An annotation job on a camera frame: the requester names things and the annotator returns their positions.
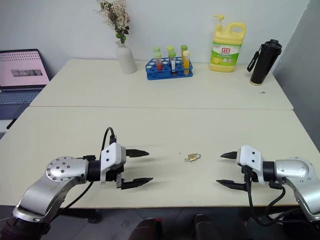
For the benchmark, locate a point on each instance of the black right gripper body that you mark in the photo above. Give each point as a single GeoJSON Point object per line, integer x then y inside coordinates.
{"type": "Point", "coordinates": [252, 176]}

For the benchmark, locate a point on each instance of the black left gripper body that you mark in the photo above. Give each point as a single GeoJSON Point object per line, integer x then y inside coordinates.
{"type": "Point", "coordinates": [115, 173]}

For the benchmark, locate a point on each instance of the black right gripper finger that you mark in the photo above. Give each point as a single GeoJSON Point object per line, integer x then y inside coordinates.
{"type": "Point", "coordinates": [231, 184]}
{"type": "Point", "coordinates": [230, 155]}

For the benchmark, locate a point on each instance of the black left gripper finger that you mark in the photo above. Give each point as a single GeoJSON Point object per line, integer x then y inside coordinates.
{"type": "Point", "coordinates": [135, 183]}
{"type": "Point", "coordinates": [136, 153]}

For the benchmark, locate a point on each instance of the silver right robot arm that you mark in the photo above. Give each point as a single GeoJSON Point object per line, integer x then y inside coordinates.
{"type": "Point", "coordinates": [295, 170]}

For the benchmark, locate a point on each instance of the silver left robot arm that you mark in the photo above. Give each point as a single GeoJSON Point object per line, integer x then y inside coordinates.
{"type": "Point", "coordinates": [57, 172]}

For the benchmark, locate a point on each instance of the black table foot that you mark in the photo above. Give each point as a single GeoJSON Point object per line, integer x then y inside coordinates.
{"type": "Point", "coordinates": [92, 215]}
{"type": "Point", "coordinates": [245, 215]}

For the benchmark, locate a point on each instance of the small brass padlock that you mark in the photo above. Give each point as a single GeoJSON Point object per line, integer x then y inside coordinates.
{"type": "Point", "coordinates": [192, 157]}

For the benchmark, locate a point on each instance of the dark rounded shape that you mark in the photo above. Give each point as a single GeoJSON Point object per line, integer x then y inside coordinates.
{"type": "Point", "coordinates": [150, 230]}
{"type": "Point", "coordinates": [203, 227]}

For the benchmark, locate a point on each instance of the blue test tube rack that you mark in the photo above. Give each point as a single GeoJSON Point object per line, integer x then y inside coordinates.
{"type": "Point", "coordinates": [152, 73]}

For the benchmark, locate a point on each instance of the green-capped tube, red liquid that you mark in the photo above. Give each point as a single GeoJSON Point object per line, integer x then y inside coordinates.
{"type": "Point", "coordinates": [158, 62]}

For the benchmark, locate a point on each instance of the white ceramic vase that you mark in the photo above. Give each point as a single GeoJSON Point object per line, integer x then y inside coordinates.
{"type": "Point", "coordinates": [126, 60]}

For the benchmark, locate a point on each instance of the green-capped tube, dark liquid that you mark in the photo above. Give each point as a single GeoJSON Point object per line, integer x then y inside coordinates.
{"type": "Point", "coordinates": [173, 63]}

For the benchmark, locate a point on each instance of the yellow-capped tube, orange liquid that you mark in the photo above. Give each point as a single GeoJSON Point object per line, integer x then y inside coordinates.
{"type": "Point", "coordinates": [186, 62]}

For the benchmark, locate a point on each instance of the green-capped test tube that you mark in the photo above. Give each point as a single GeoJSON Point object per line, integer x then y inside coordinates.
{"type": "Point", "coordinates": [170, 48]}
{"type": "Point", "coordinates": [156, 49]}
{"type": "Point", "coordinates": [184, 47]}

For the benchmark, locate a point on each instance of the yellow dish soap pump bottle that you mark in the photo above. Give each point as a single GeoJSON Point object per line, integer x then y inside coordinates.
{"type": "Point", "coordinates": [225, 50]}

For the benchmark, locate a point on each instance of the grey laptop, pink screen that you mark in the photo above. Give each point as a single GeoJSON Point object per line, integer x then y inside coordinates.
{"type": "Point", "coordinates": [22, 72]}

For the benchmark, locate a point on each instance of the dried flower bouquet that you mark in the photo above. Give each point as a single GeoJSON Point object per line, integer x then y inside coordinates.
{"type": "Point", "coordinates": [116, 15]}

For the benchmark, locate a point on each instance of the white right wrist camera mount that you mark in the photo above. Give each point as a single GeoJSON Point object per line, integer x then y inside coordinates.
{"type": "Point", "coordinates": [251, 157]}

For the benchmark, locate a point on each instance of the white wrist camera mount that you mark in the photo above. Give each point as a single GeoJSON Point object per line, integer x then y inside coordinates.
{"type": "Point", "coordinates": [251, 157]}
{"type": "Point", "coordinates": [111, 155]}

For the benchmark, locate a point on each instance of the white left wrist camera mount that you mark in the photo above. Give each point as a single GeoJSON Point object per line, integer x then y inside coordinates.
{"type": "Point", "coordinates": [111, 155]}

